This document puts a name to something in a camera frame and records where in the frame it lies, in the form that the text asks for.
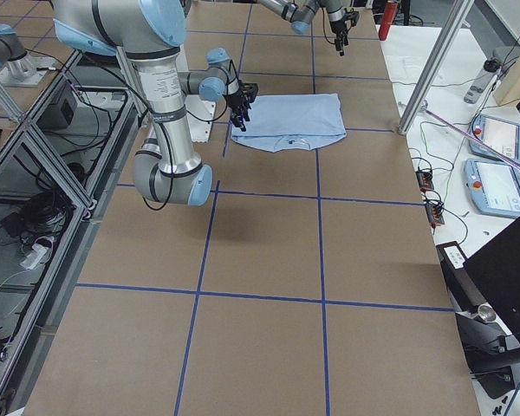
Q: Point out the black monitor on stand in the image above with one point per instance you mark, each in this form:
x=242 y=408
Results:
x=486 y=289

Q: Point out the orange connector board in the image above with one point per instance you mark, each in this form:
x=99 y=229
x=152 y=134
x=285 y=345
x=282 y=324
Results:
x=433 y=202

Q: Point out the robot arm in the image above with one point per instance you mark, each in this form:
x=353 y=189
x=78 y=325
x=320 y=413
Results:
x=166 y=169
x=300 y=17

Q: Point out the aluminium frame post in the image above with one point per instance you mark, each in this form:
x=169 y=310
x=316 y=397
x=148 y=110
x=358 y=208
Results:
x=444 y=41

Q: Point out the red cylinder tube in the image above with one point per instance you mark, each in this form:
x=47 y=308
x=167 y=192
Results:
x=387 y=19

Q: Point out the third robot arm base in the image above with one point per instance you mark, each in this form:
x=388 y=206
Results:
x=18 y=67

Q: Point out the teach pendant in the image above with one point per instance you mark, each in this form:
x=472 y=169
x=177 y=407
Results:
x=499 y=134
x=494 y=187

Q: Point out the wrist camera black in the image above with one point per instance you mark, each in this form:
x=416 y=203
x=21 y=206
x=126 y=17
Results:
x=250 y=90
x=352 y=17

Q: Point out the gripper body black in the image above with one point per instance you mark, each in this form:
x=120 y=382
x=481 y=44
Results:
x=336 y=26
x=236 y=101

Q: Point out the black power box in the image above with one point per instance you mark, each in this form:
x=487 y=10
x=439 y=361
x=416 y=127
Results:
x=60 y=111

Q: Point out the light blue t-shirt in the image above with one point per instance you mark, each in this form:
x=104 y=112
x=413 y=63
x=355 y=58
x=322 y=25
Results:
x=292 y=122

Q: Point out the teach pendant near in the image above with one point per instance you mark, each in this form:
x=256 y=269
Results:
x=494 y=187

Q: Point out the teach pendant far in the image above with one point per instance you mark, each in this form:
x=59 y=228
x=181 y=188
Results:
x=499 y=134

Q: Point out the reacher grabber stick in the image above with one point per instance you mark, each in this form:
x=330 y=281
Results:
x=509 y=161

